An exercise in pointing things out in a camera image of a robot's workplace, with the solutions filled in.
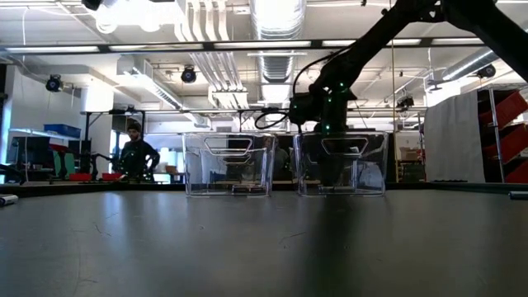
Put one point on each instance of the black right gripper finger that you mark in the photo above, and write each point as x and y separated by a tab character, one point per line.
340	161
326	161

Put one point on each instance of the clear plastic bin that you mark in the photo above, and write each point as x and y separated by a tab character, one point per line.
190	165
381	165

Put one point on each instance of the thick black copper-top battery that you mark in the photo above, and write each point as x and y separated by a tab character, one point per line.
256	189

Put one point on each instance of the white cylindrical battery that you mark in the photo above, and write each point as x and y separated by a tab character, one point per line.
8	200

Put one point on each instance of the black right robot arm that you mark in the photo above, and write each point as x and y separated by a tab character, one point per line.
363	53

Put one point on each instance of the black background robot arm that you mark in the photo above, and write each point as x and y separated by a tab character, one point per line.
101	158

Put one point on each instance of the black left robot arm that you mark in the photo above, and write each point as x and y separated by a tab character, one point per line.
91	4

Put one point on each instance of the black partition panel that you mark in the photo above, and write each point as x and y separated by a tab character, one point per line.
392	152
287	142

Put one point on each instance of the person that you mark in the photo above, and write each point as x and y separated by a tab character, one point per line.
136	156
281	161

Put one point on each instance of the thin vertical pole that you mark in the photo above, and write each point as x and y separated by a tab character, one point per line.
392	103

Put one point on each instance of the cardboard box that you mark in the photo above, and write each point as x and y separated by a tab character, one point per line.
407	154

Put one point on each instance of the grey curtain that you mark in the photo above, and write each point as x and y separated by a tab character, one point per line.
453	144

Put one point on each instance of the black overhead crossbar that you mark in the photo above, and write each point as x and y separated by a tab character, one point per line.
208	44

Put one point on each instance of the metal shelf rack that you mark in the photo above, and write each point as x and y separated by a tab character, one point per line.
497	140

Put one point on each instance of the red shelf bin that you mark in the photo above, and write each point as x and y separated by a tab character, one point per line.
515	142
511	109
517	173

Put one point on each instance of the grey cylindrical battery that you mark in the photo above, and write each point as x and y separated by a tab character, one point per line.
519	196

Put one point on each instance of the red tray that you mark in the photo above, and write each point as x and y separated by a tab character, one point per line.
109	177
82	177

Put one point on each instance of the teal green panel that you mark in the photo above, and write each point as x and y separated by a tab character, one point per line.
68	167

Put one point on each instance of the blue storage box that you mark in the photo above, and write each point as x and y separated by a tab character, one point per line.
62	131

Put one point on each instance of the white background table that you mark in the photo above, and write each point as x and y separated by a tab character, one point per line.
33	133

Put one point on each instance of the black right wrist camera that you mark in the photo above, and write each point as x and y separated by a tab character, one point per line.
303	108

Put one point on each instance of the black hanging camera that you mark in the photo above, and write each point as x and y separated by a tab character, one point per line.
405	103
486	71
188	75
54	83

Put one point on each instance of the corrugated silver ventilation duct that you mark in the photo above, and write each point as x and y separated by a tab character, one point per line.
278	66

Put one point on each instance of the smooth silver ventilation duct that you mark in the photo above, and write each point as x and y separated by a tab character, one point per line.
466	68

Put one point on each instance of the black background rig frame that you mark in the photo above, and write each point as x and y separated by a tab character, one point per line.
123	110

